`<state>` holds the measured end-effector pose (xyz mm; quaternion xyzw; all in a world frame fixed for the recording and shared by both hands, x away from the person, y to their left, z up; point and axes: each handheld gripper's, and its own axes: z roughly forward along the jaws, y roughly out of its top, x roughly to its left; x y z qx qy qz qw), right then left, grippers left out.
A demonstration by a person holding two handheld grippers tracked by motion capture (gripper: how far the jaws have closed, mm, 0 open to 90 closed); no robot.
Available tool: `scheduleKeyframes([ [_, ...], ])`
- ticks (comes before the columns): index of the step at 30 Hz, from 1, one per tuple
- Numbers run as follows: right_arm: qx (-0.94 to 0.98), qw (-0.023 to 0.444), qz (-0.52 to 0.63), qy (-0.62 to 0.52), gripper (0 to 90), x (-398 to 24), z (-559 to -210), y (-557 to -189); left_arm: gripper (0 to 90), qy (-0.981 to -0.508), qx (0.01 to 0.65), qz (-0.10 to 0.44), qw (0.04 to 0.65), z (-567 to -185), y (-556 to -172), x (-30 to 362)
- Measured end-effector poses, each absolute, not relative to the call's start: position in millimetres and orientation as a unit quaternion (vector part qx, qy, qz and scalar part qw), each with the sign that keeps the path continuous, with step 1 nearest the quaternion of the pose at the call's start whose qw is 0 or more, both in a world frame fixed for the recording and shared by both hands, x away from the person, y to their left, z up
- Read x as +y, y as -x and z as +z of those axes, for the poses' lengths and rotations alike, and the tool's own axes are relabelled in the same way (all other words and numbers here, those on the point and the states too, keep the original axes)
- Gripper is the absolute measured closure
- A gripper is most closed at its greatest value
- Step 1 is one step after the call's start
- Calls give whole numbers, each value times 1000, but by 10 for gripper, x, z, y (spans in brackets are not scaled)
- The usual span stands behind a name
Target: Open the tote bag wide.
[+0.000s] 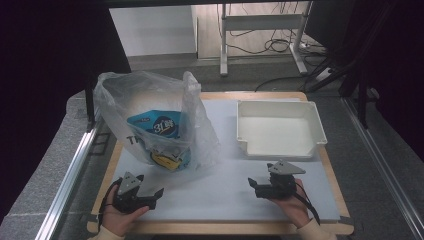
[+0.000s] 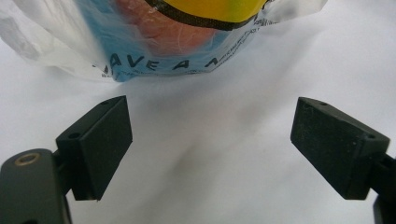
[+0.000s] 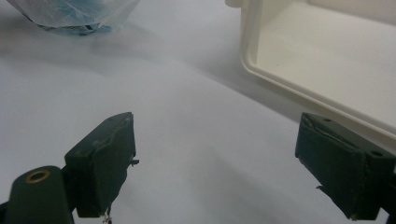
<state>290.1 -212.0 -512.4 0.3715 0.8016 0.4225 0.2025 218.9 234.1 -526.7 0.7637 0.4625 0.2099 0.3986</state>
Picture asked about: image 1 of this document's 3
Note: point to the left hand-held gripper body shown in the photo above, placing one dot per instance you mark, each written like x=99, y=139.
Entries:
x=128, y=198

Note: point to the person's left hand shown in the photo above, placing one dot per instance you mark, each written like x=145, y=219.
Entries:
x=115, y=220

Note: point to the white plastic bin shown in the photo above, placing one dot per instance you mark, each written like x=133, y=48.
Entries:
x=276, y=133

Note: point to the dark curtain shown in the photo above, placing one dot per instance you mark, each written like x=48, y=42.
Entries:
x=40, y=66
x=393, y=50

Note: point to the person's right hand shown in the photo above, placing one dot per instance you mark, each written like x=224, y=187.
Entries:
x=295, y=210

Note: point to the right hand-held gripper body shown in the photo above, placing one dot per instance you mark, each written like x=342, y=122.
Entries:
x=280, y=186

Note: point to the pale grey table mat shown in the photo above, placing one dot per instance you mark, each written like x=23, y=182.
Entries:
x=216, y=200

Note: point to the clear plastic bag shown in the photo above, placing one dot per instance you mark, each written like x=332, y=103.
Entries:
x=150, y=90

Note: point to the black metal stand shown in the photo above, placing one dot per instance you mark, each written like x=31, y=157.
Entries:
x=89, y=103
x=361, y=93

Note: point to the aluminium rail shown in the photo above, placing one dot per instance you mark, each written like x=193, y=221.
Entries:
x=66, y=186
x=383, y=166

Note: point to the blue snack packet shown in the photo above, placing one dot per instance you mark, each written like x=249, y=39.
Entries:
x=156, y=125

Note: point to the white metal desk frame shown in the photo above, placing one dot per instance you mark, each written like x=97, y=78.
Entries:
x=260, y=22

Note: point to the wooden table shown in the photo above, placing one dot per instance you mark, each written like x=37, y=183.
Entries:
x=233, y=228

